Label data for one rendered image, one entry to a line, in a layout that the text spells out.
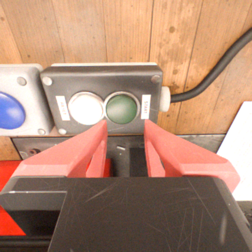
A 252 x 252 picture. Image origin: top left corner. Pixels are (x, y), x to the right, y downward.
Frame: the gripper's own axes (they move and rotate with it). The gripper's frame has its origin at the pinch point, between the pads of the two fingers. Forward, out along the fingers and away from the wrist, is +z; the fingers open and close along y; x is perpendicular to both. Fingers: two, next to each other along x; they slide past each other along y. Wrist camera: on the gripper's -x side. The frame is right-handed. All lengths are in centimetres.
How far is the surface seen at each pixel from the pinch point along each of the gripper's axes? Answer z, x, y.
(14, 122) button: 2.9, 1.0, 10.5
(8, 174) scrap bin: 3.9, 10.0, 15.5
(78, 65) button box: 6.2, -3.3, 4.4
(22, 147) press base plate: 6.6, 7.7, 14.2
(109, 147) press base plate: 6.8, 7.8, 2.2
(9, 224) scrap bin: 2.8, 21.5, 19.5
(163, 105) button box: 4.3, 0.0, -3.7
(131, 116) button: 3.1, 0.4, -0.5
